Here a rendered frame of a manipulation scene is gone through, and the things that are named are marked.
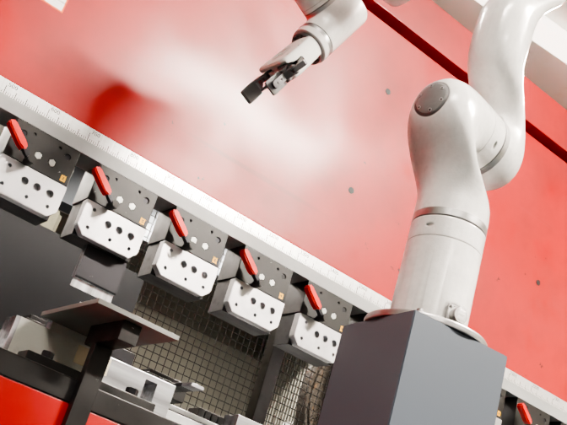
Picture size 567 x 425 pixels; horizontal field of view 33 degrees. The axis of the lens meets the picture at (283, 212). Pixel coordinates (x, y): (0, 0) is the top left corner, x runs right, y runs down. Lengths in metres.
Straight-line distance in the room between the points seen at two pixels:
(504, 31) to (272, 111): 0.85
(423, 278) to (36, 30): 1.05
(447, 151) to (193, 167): 0.83
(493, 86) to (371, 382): 0.58
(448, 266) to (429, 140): 0.21
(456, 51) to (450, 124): 1.37
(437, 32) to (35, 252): 1.29
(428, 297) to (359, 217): 1.06
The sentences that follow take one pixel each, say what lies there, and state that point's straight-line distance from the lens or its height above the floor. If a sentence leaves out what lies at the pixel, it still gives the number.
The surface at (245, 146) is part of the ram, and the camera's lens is 2.29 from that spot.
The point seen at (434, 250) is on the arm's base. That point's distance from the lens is 1.45.
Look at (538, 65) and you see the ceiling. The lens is 5.00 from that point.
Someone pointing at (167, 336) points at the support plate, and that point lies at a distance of 1.82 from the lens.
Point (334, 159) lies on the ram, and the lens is 2.45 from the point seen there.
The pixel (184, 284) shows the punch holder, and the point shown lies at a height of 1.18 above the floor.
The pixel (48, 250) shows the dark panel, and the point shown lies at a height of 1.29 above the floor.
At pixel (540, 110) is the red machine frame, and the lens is 3.09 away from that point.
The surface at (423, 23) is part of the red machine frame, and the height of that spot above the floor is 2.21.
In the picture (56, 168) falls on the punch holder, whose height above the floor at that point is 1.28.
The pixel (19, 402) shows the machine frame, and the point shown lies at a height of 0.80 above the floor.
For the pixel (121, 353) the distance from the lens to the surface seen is 2.07.
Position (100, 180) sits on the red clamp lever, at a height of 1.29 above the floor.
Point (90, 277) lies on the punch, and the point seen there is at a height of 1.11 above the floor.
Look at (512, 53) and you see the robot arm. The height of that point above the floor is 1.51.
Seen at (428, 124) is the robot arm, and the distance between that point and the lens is 1.52.
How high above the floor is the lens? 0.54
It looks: 24 degrees up
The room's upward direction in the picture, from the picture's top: 17 degrees clockwise
